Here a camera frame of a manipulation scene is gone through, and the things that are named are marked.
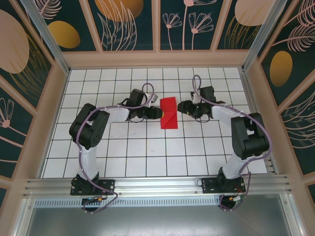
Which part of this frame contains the red square paper sheet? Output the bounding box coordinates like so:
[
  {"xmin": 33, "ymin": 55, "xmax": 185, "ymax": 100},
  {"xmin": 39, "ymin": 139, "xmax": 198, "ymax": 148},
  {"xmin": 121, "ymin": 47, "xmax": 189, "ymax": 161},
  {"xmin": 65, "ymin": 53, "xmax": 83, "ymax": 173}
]
[{"xmin": 159, "ymin": 97, "xmax": 179, "ymax": 130}]

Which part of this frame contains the grey metal panel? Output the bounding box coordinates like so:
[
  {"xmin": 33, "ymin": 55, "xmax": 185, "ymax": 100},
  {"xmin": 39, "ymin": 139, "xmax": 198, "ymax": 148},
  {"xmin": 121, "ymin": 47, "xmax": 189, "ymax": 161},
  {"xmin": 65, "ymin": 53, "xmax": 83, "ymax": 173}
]
[{"xmin": 24, "ymin": 206, "xmax": 297, "ymax": 236}]

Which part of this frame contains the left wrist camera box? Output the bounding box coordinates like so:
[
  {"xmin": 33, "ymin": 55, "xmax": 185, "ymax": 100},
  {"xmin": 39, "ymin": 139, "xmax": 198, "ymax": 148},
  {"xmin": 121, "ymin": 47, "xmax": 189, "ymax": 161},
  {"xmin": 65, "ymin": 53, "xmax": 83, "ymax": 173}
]
[{"xmin": 147, "ymin": 92, "xmax": 158, "ymax": 107}]

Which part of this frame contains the aluminium side rail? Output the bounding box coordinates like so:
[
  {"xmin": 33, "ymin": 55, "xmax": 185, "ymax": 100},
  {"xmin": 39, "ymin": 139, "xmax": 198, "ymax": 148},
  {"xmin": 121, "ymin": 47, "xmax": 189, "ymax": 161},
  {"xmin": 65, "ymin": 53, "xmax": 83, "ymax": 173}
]
[{"xmin": 239, "ymin": 68, "xmax": 280, "ymax": 176}]

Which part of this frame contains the aluminium mounting rail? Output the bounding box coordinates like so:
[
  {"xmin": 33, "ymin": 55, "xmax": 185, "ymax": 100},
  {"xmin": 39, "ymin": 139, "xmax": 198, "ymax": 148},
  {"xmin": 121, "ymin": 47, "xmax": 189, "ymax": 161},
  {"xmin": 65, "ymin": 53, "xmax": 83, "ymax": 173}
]
[{"xmin": 23, "ymin": 174, "xmax": 293, "ymax": 197}]

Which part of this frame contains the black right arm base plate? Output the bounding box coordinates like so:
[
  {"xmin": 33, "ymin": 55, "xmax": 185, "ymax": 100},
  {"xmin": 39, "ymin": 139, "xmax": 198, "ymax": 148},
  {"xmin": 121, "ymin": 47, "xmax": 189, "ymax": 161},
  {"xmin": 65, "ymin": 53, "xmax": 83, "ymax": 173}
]
[{"xmin": 201, "ymin": 177, "xmax": 246, "ymax": 195}]

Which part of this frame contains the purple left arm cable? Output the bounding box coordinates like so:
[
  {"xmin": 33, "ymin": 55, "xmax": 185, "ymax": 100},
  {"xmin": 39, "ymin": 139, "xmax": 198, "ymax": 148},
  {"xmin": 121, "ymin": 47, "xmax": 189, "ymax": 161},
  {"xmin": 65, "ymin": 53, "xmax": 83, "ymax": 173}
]
[{"xmin": 76, "ymin": 83, "xmax": 156, "ymax": 215}]

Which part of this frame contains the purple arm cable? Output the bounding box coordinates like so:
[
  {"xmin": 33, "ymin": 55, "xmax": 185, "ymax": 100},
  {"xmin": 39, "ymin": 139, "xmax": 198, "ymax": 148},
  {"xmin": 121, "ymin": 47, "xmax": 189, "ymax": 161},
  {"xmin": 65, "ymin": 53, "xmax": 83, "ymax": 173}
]
[
  {"xmin": 191, "ymin": 75, "xmax": 273, "ymax": 212},
  {"xmin": 76, "ymin": 83, "xmax": 156, "ymax": 215}
]

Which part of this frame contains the aluminium frame post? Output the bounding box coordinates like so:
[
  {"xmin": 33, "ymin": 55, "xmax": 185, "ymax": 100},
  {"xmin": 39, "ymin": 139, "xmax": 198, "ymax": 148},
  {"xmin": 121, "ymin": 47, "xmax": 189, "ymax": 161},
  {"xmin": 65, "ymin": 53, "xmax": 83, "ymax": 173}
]
[
  {"xmin": 19, "ymin": 0, "xmax": 71, "ymax": 75},
  {"xmin": 242, "ymin": 0, "xmax": 288, "ymax": 72}
]

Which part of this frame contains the slotted grey cable duct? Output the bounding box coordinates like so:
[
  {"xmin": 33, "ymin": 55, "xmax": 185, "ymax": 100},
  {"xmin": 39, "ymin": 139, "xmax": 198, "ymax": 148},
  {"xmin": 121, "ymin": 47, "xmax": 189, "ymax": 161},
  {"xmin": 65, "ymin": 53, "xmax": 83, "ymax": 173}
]
[{"xmin": 34, "ymin": 196, "xmax": 222, "ymax": 209}]

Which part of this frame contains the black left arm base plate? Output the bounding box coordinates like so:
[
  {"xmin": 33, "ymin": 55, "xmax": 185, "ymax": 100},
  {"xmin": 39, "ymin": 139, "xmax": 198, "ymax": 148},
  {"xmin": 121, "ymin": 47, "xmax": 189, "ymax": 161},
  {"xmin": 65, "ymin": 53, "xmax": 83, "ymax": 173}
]
[{"xmin": 70, "ymin": 178, "xmax": 116, "ymax": 196}]

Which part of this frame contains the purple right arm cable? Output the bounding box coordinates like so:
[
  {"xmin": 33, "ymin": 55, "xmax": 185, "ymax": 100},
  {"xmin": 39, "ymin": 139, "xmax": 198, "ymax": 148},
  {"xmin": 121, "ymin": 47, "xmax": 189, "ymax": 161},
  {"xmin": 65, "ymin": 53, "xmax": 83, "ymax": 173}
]
[{"xmin": 191, "ymin": 75, "xmax": 273, "ymax": 212}]

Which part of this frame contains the aluminium frame bar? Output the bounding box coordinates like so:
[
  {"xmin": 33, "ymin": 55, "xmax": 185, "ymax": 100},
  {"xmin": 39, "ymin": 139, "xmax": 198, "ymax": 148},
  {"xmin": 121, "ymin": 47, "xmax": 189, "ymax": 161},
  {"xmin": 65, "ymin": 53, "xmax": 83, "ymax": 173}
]
[
  {"xmin": 280, "ymin": 193, "xmax": 305, "ymax": 236},
  {"xmin": 13, "ymin": 198, "xmax": 36, "ymax": 236}
]

